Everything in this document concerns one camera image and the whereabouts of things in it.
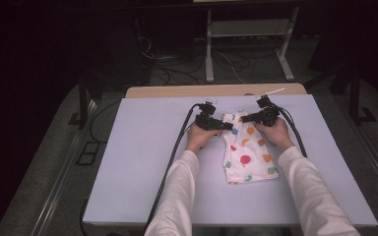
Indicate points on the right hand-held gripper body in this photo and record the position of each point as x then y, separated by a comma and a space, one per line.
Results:
268, 114

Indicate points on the light purple table board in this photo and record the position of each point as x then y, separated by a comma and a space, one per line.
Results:
138, 147

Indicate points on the white metal desk frame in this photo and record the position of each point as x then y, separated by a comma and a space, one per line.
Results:
209, 49

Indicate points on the person's left hand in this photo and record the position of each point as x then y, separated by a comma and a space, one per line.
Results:
200, 137

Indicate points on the white fruit print pants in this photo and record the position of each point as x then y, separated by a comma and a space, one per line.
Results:
247, 154

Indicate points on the person's right hand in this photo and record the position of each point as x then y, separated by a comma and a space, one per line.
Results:
277, 134

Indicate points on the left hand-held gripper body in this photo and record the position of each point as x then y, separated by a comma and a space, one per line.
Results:
207, 121

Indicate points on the black floor plate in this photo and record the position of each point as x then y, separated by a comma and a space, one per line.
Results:
88, 153

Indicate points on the silver floor rail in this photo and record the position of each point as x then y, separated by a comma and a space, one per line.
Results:
57, 183

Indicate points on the black metal stand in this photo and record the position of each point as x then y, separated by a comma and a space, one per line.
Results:
355, 98
82, 98

